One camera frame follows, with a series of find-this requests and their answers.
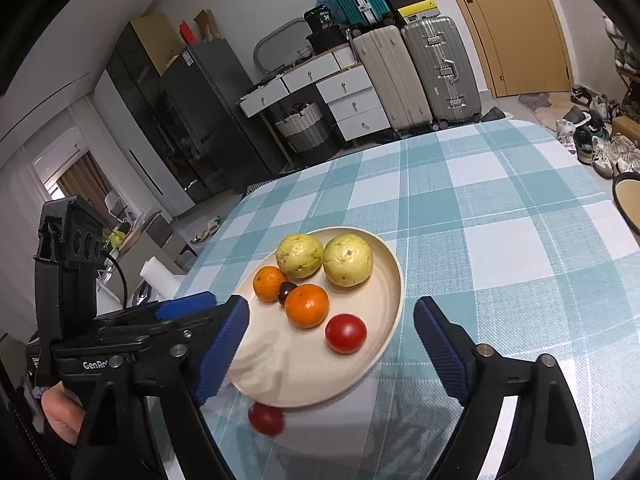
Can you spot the silver hard suitcase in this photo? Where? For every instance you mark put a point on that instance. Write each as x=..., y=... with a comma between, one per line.
x=442, y=70

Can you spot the grey doormat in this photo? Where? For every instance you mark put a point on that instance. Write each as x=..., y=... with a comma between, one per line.
x=537, y=101

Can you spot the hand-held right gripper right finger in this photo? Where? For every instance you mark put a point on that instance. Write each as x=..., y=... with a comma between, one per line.
x=442, y=347

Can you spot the black yellow shoebox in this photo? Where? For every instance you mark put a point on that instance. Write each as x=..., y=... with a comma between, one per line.
x=417, y=7

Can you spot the orange tangerine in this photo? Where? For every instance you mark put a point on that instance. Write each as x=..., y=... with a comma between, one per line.
x=268, y=284
x=306, y=306

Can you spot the dark grey fridge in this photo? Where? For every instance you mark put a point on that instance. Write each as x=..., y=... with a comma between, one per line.
x=215, y=110

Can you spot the dark slippers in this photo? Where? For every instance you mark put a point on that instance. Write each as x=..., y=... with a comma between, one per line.
x=495, y=114

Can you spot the greenish yellow guava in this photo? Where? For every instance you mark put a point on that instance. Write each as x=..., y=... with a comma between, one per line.
x=300, y=256

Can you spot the teal checked tablecloth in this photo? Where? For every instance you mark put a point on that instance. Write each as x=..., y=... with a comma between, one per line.
x=500, y=260

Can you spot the wooden door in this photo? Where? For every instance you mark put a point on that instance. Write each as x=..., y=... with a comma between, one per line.
x=505, y=20

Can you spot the rounded frame mirror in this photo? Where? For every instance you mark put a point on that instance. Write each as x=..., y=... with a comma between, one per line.
x=280, y=42

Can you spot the dark purple plum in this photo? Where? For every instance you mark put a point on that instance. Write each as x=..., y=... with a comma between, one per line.
x=286, y=291

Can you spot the cream round plate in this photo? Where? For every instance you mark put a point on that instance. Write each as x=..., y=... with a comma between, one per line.
x=310, y=365

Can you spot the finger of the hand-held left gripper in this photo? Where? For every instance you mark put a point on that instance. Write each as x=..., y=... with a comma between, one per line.
x=185, y=305
x=150, y=334

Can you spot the black printed box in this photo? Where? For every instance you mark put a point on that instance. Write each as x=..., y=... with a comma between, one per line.
x=321, y=16

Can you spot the beige hard suitcase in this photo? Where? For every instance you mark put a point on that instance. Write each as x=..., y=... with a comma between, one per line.
x=392, y=77

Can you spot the white drawer chest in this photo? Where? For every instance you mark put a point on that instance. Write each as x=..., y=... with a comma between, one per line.
x=355, y=105

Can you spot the pile of loose sneakers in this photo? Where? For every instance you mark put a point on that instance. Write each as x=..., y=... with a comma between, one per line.
x=600, y=140

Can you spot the grey white laundry basket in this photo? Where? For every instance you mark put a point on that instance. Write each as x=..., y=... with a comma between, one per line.
x=305, y=130

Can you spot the red tomato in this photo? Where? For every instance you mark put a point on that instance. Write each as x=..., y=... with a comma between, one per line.
x=345, y=333
x=266, y=418

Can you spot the brown cardboard box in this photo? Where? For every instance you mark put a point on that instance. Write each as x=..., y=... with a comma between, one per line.
x=627, y=126

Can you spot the white desk with drawers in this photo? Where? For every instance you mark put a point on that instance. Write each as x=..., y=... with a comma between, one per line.
x=300, y=77

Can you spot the shoe rack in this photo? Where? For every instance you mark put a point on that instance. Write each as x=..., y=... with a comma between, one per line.
x=625, y=52

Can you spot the light slippers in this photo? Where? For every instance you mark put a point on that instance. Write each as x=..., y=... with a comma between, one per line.
x=207, y=230

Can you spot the black glossy cabinet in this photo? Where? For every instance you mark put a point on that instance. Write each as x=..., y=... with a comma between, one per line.
x=145, y=120

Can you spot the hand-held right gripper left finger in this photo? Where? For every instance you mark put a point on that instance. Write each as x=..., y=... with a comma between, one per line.
x=222, y=347

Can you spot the round black rimmed stool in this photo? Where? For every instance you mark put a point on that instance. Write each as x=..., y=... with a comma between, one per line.
x=627, y=200

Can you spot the person's left hand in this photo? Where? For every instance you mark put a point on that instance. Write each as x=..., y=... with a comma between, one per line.
x=60, y=412

